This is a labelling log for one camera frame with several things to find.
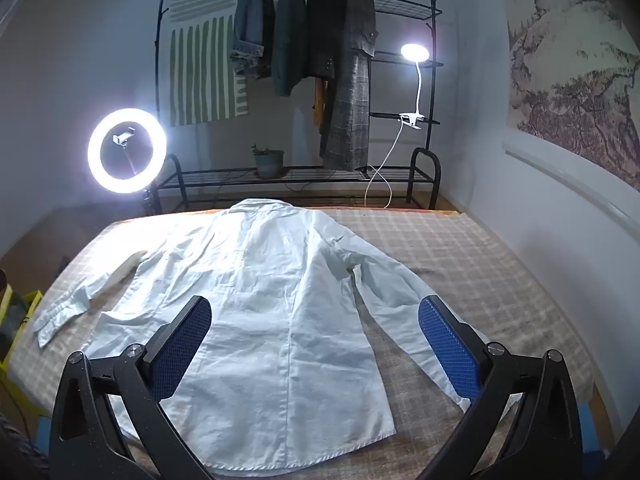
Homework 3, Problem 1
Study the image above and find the black jacket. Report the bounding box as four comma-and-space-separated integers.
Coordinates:
304, 0, 338, 81

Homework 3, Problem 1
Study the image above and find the white wall rail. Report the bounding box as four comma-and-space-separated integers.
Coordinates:
502, 140, 640, 231

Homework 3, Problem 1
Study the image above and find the grey plaid coat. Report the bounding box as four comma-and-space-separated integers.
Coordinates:
320, 0, 377, 171

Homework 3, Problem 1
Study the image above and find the dark green jacket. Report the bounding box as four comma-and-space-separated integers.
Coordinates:
271, 0, 308, 97

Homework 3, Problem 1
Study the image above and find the ring light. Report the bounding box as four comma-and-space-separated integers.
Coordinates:
87, 106, 167, 216

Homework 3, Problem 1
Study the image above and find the white clip lamp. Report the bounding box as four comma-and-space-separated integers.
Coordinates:
397, 43, 431, 128

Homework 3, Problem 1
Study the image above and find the black metal clothes rack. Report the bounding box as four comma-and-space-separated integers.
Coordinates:
152, 0, 446, 211

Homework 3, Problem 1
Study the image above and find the white shirt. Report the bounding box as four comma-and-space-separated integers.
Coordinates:
34, 198, 521, 476

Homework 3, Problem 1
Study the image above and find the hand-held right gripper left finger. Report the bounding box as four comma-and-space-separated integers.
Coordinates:
50, 295, 216, 480

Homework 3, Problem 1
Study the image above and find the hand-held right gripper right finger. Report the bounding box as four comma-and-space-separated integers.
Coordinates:
417, 295, 586, 480

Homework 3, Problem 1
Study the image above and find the beige plaid blanket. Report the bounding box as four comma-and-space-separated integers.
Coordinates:
7, 207, 596, 480

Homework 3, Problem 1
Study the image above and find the yellow box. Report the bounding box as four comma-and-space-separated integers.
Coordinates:
0, 285, 46, 376

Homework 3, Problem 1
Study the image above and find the orange scarf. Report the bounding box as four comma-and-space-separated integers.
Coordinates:
312, 77, 328, 131

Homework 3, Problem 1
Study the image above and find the denim jacket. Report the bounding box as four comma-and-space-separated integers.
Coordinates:
230, 0, 276, 81

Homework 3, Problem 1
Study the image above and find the white lamp cable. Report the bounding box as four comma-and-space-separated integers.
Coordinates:
364, 120, 403, 208

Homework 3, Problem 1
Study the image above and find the blue cloth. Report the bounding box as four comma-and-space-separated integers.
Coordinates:
577, 400, 608, 466

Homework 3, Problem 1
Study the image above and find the potted plant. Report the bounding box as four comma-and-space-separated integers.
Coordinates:
251, 143, 286, 179

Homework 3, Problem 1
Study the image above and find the landscape wall painting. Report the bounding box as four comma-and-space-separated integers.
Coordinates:
502, 0, 640, 186

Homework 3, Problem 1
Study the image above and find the green striped wall hanging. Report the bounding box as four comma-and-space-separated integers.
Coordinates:
167, 0, 251, 127

